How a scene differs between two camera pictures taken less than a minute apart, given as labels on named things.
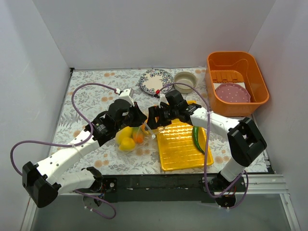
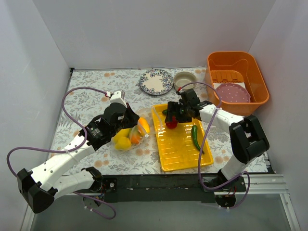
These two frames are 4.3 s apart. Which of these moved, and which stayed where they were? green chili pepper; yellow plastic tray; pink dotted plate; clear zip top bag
Moved: clear zip top bag
Stayed: pink dotted plate; green chili pepper; yellow plastic tray
